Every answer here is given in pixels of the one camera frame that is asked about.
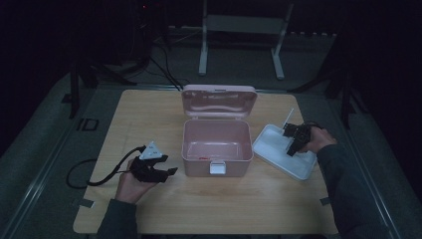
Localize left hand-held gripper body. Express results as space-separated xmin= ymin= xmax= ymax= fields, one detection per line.
xmin=128 ymin=140 xmax=170 ymax=184

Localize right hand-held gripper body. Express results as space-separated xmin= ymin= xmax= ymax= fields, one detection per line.
xmin=289 ymin=122 xmax=314 ymax=150

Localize thin white stick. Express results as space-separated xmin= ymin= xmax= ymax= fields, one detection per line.
xmin=283 ymin=108 xmax=296 ymax=130

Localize white plastic tray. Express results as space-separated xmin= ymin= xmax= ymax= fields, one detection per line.
xmin=252 ymin=123 xmax=318 ymax=181

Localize pink plastic storage box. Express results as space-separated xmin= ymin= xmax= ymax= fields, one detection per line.
xmin=180 ymin=84 xmax=259 ymax=178

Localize person's right hand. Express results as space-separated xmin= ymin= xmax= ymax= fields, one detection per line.
xmin=298 ymin=126 xmax=338 ymax=154

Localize person's left hand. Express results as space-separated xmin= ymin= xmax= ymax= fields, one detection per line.
xmin=114 ymin=162 xmax=159 ymax=205

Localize black tripod stand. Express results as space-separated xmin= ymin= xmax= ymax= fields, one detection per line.
xmin=288 ymin=33 xmax=369 ymax=131
xmin=61 ymin=56 xmax=137 ymax=120

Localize white metal stand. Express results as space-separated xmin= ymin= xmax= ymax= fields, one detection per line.
xmin=197 ymin=0 xmax=296 ymax=81

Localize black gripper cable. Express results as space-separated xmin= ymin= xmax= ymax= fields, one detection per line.
xmin=66 ymin=144 xmax=147 ymax=190

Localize black floor cables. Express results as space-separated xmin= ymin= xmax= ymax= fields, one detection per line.
xmin=145 ymin=41 xmax=184 ymax=92

